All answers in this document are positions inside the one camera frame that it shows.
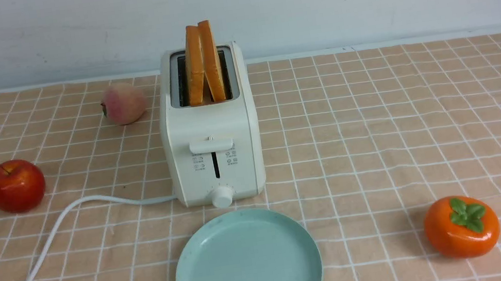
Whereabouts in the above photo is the red apple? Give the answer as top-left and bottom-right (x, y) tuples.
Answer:
(0, 159), (46, 214)

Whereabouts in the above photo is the white two-slot toaster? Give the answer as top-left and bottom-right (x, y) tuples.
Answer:
(159, 41), (266, 208)

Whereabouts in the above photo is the pink peach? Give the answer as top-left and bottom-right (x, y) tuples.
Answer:
(101, 83), (148, 125)

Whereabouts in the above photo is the white power cord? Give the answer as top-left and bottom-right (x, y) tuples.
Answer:
(0, 184), (189, 281)

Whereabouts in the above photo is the toast slice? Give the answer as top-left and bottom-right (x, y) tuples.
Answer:
(185, 25), (205, 106)
(197, 20), (227, 102)

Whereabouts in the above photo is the light green plate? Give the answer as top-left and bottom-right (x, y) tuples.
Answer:
(176, 208), (323, 281)

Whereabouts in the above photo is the orange persimmon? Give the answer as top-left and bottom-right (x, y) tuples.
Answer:
(423, 195), (501, 259)

